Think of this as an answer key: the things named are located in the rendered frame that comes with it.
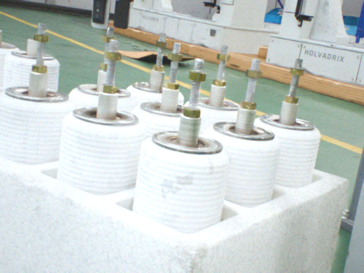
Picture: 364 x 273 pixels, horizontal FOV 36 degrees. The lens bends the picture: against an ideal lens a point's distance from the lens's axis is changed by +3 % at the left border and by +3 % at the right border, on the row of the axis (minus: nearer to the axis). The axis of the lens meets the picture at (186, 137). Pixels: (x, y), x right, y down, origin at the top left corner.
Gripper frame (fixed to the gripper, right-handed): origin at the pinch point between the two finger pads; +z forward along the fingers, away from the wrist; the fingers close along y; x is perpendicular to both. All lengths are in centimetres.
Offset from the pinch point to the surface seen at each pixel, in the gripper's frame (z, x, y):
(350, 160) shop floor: 35, -37, 100
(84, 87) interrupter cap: 10.1, 2.6, -1.0
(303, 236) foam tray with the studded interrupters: 22.7, -31.5, -4.5
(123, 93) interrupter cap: 10.0, -2.8, 0.4
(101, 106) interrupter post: 9.0, -7.2, -16.0
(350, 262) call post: 22.7, -37.2, -8.2
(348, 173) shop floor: 35, -37, 83
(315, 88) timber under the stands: 33, -13, 250
